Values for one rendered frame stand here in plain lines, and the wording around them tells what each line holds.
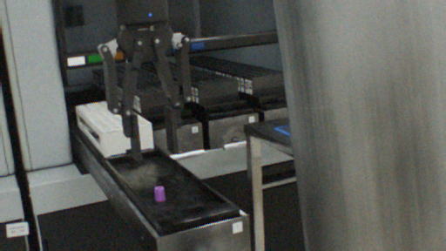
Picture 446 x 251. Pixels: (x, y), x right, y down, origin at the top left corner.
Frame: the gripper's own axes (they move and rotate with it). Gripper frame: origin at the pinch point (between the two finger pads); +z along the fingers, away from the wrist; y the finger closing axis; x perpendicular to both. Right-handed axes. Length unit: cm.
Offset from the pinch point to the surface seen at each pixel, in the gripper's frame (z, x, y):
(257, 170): 18.7, -23.2, -30.1
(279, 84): 5, -45, -50
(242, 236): 12.8, 12.9, -7.4
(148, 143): 7.8, -22.2, -5.7
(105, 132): 4.2, -22.2, 2.5
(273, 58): 0, -56, -55
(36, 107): 2.2, -46.9, 12.6
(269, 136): 8.6, -14.5, -28.4
